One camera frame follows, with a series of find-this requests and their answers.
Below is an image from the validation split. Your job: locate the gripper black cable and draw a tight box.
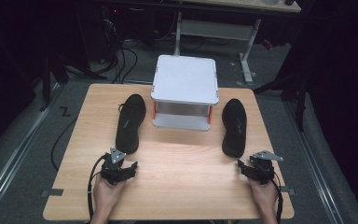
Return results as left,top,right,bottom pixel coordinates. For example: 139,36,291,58
271,170,284,224
86,154,107,222

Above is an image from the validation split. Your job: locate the black floor cable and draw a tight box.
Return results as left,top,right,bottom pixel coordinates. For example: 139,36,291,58
49,116,79,172

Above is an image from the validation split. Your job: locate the black metal stand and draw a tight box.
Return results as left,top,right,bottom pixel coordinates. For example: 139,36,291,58
253,46,309,132
38,54,108,112

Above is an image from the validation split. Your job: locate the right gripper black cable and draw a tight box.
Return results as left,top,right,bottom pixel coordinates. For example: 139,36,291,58
271,170,284,224

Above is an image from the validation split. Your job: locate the person's left hand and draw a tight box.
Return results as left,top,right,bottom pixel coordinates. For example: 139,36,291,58
91,176,127,217

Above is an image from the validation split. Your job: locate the white shoe rack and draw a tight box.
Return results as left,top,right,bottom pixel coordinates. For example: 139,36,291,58
150,54,220,133

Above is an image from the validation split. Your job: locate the metal floor rail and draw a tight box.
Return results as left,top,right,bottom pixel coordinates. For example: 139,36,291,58
282,101,345,224
0,82,63,217

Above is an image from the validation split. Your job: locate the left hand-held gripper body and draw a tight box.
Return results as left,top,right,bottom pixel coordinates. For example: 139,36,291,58
100,147,129,187

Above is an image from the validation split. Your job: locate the grey tape piece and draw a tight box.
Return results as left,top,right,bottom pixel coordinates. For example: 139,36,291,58
40,188,65,198
279,185,296,196

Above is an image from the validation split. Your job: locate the person's right hand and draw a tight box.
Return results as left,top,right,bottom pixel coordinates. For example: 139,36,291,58
247,178,280,217

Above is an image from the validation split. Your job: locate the bundle of black cables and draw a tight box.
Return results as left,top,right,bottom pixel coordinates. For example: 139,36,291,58
101,6,139,85

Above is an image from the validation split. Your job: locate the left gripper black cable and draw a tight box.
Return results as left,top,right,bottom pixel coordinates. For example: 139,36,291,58
86,154,107,222

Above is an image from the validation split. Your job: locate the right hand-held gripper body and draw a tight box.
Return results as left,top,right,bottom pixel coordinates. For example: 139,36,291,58
247,150,284,186

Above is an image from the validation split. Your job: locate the wooden desk with white legs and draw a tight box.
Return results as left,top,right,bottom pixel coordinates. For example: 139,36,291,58
96,0,302,86

